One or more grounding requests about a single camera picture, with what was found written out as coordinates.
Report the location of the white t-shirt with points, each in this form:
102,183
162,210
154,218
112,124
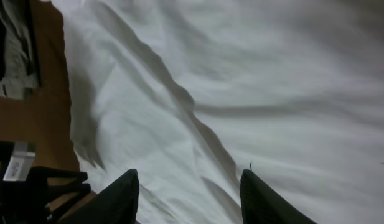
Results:
191,93

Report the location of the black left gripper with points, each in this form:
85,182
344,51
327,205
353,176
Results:
29,201

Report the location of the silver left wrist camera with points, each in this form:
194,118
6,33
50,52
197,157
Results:
20,163

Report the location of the folded khaki garment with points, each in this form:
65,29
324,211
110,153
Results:
22,75

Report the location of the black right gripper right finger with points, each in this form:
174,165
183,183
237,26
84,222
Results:
260,204

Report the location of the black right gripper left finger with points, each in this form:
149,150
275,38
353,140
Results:
116,204

